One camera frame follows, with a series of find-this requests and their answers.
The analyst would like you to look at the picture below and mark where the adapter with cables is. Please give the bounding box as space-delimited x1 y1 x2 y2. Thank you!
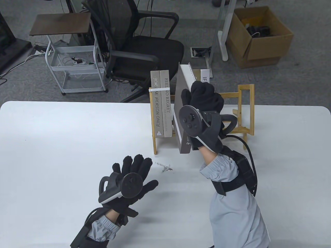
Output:
71 57 95 65

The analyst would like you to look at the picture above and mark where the black office chair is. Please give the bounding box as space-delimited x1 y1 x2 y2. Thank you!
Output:
81 0 185 103

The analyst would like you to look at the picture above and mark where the wooden book rack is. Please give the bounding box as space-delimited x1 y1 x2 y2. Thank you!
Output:
149 84 255 155

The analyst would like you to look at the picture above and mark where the person's left hand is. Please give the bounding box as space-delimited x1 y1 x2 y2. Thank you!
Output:
99 154 159 211

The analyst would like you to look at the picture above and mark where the power strip with plugs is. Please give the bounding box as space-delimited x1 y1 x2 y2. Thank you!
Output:
34 44 53 56

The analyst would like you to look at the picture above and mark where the white cart with wooden top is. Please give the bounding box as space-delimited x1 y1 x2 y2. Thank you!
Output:
29 12 108 96

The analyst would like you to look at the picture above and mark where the brown cardboard box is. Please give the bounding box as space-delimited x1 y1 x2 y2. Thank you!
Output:
226 6 294 69

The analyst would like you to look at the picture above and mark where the white desk leg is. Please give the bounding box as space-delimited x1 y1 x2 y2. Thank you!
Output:
217 0 238 61

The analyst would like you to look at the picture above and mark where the white floor cable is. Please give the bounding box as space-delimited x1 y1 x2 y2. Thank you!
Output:
0 53 36 79

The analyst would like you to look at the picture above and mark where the grey book with triangle mark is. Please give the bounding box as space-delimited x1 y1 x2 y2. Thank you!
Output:
151 70 164 138

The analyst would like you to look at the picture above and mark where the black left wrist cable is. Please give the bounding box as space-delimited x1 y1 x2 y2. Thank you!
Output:
84 208 101 223

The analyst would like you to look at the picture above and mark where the person's right forearm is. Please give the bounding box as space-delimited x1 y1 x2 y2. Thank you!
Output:
200 147 270 248

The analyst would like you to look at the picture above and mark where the person's right hand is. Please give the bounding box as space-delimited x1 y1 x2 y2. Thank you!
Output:
180 81 224 155

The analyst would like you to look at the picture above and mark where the black stand base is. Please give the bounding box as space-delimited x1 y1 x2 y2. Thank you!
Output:
0 10 33 74

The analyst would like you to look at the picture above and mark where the thick dark grey book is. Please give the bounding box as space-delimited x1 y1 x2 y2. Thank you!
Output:
172 63 195 154

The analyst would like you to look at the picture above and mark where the black left hand controller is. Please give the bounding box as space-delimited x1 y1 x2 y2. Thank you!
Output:
98 173 143 204

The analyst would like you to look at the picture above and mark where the person's left forearm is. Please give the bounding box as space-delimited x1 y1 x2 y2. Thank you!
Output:
85 216 122 248

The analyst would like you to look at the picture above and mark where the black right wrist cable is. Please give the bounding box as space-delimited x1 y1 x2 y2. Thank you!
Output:
225 135 258 198

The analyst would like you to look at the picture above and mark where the plain grey book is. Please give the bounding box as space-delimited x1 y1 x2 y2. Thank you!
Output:
160 70 174 137

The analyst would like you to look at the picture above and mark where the black hand controller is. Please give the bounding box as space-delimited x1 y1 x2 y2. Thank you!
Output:
98 173 143 204
179 105 238 145

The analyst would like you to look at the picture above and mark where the black gear in cardboard box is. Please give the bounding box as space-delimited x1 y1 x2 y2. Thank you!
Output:
243 23 273 38

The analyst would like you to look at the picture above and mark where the black right hand controller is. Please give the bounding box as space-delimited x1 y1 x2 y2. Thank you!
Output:
179 105 238 145

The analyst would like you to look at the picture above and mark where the metal floor socket box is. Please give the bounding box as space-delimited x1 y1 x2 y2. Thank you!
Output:
191 46 213 58

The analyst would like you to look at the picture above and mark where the black right wrist mount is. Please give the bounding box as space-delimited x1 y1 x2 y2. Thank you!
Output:
211 146 256 197

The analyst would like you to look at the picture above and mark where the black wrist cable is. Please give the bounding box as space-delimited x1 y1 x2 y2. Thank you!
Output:
225 135 258 198
84 208 101 223

